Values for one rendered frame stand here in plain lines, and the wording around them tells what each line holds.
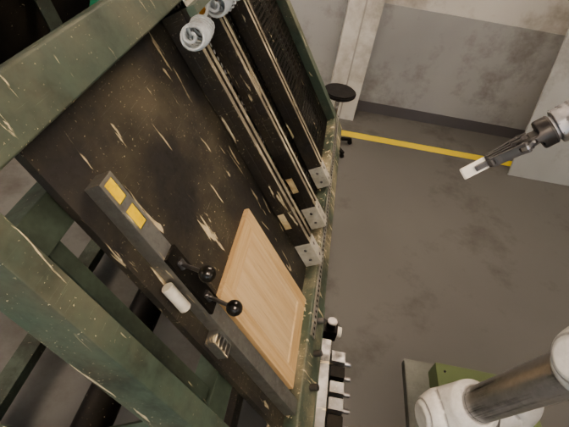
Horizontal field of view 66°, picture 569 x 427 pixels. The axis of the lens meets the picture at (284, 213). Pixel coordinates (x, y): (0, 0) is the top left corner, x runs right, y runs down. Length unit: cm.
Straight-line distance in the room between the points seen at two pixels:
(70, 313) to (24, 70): 39
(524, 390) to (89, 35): 120
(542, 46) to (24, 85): 462
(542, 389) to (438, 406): 38
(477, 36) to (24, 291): 445
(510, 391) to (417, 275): 208
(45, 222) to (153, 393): 38
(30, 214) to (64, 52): 29
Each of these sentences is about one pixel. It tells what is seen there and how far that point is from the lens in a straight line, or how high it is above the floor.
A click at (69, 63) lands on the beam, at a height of 191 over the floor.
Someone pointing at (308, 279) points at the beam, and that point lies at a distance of 182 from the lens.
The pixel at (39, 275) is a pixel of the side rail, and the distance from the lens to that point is 78.
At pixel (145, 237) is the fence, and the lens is 98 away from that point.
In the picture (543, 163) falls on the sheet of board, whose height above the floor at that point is 16.
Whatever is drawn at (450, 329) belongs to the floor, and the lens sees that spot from 307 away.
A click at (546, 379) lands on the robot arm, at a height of 145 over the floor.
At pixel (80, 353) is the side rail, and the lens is 89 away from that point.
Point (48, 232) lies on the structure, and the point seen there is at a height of 166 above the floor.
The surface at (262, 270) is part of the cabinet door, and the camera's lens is 146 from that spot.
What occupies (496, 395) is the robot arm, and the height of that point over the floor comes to 127.
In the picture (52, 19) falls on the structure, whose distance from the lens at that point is 171.
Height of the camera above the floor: 228
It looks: 42 degrees down
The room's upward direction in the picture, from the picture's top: 10 degrees clockwise
